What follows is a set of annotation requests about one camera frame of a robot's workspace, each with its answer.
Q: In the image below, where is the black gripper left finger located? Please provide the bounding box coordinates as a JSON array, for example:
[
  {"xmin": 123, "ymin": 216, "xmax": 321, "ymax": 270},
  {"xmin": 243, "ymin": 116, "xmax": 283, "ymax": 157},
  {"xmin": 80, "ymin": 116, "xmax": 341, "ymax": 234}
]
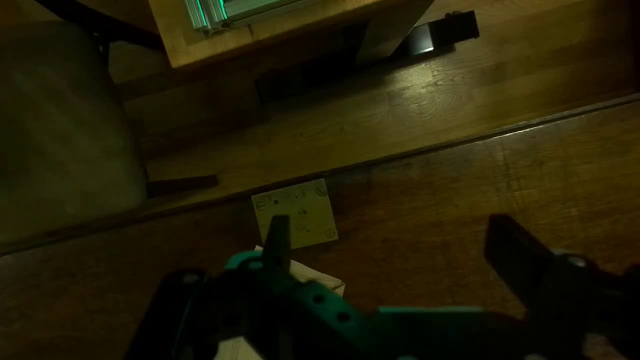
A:
[{"xmin": 263, "ymin": 214, "xmax": 289, "ymax": 270}]

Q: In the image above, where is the black camera stand foot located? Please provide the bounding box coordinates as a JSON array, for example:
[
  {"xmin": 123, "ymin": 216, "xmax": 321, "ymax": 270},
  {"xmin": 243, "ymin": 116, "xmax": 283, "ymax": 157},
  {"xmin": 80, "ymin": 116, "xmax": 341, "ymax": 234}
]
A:
[{"xmin": 387, "ymin": 9, "xmax": 481, "ymax": 65}]

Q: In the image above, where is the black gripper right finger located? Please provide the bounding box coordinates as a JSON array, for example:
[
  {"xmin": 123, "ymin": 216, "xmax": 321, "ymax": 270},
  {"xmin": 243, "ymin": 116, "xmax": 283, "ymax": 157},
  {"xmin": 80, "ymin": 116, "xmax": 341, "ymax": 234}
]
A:
[{"xmin": 484, "ymin": 214, "xmax": 564, "ymax": 310}]

